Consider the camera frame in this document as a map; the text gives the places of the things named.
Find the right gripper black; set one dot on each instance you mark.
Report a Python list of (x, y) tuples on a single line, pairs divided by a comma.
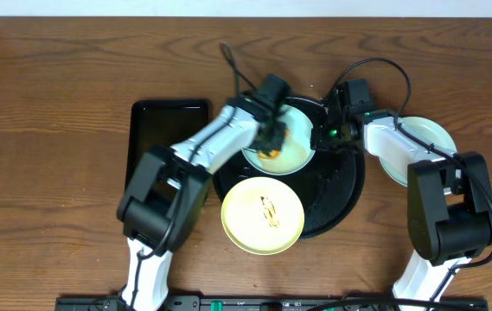
[(321, 141)]

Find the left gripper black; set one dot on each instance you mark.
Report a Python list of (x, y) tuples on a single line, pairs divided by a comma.
[(271, 138)]

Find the green and yellow sponge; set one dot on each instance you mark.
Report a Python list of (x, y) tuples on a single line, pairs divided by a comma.
[(271, 151)]

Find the mint green plate top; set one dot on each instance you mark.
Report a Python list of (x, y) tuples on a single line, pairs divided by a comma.
[(296, 151)]

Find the yellow plate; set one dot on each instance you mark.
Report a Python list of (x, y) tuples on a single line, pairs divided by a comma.
[(262, 216)]

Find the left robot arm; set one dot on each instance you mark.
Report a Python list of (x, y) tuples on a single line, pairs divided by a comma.
[(169, 186)]

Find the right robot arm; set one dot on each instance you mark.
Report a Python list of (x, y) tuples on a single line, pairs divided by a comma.
[(449, 198)]

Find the round black tray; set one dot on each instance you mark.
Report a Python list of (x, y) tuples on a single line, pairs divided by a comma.
[(328, 186)]

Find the black rectangular water tray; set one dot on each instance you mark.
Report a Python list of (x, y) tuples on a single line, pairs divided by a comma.
[(163, 122)]

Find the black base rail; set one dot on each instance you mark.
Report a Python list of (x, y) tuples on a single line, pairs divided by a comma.
[(196, 303)]

